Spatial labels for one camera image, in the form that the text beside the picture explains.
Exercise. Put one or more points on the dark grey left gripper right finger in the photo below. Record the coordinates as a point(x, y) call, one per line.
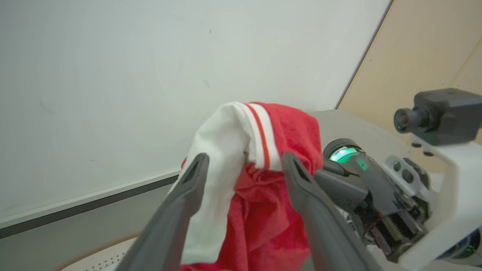
point(320, 222)

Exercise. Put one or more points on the red and white garment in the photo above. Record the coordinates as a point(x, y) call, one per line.
point(260, 203)

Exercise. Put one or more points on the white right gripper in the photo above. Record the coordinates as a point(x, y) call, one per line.
point(444, 195)

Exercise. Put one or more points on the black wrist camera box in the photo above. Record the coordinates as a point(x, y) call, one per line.
point(442, 114)

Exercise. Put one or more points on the white perforated laundry basket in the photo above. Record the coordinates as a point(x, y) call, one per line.
point(99, 256)

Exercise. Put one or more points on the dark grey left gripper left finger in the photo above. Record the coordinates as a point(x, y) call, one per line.
point(177, 210)

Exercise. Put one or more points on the white and black wall skirting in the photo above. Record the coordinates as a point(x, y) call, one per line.
point(83, 199)

